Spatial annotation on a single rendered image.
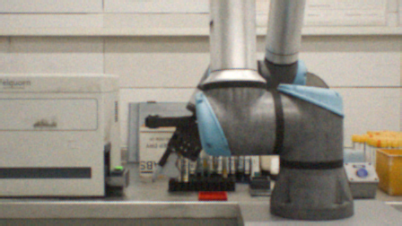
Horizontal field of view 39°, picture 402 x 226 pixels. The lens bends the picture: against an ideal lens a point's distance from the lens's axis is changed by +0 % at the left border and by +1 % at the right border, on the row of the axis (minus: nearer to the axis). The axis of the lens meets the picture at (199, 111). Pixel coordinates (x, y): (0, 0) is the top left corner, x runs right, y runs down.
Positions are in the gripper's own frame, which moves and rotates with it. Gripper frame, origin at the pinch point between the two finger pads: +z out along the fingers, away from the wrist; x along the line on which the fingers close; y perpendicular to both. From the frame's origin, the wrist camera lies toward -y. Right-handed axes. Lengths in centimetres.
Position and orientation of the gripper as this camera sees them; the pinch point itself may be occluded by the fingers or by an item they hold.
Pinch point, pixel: (152, 176)
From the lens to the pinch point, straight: 139.9
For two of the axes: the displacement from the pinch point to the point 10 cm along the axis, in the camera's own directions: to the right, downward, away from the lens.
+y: 8.7, 5.0, 0.2
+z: -5.0, 8.7, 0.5
